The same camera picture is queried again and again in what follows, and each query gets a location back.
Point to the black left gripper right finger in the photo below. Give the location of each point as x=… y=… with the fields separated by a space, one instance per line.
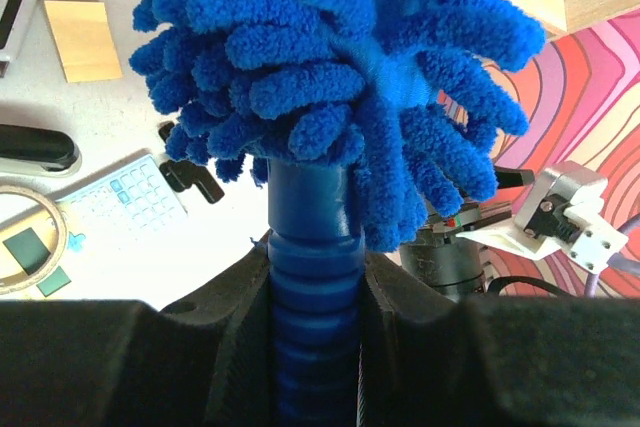
x=494 y=360

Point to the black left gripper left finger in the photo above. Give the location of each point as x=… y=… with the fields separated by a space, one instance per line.
x=204 y=360

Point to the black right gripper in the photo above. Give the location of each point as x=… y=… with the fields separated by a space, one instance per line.
x=473 y=215

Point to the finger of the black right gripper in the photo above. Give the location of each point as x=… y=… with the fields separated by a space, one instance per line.
x=182 y=175

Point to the blue microfiber duster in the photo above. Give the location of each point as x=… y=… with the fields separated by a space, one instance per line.
x=359 y=116

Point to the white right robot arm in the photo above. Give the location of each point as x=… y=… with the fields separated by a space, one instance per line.
x=445 y=262

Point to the yellow blue calculator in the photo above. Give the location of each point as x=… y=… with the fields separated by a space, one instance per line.
x=122 y=207

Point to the grey black stapler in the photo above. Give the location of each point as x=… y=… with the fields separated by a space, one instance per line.
x=38 y=152

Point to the yellow sticky note pad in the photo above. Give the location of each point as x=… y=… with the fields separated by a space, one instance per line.
x=83 y=40

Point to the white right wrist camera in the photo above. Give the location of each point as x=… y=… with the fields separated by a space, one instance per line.
x=560 y=213

